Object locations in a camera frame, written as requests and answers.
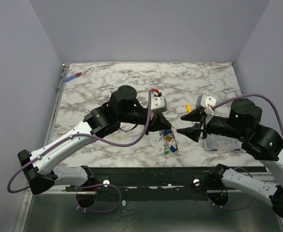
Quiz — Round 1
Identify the blue tag key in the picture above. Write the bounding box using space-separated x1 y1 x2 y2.
162 130 169 136

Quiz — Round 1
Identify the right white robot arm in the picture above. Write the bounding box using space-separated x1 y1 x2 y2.
177 94 283 218

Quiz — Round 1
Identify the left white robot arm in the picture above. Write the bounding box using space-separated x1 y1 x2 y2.
17 85 172 195

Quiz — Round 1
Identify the yellow key tag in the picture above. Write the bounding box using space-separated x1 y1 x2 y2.
165 136 172 142

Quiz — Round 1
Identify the clear plastic screw box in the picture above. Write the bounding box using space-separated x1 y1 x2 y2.
203 134 242 152

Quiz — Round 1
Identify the yellow handled screwdriver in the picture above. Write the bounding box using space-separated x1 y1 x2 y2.
186 104 192 113

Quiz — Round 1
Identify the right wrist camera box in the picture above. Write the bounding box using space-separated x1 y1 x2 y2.
195 94 217 118

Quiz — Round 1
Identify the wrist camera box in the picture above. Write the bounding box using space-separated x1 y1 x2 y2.
151 88 168 114
195 94 217 118

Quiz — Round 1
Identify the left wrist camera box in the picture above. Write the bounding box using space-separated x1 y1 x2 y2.
151 88 168 114

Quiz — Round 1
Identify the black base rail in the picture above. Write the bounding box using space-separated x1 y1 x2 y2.
66 165 243 202

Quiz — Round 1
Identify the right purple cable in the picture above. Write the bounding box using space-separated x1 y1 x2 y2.
212 93 283 170

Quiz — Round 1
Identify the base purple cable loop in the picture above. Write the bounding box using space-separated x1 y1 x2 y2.
75 182 122 214

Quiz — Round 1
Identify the blue handled screwdriver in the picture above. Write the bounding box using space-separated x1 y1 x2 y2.
63 68 91 83

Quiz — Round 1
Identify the left aluminium side rail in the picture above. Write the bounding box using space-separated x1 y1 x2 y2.
43 63 70 147

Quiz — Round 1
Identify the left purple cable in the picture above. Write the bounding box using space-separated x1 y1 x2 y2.
7 89 155 193

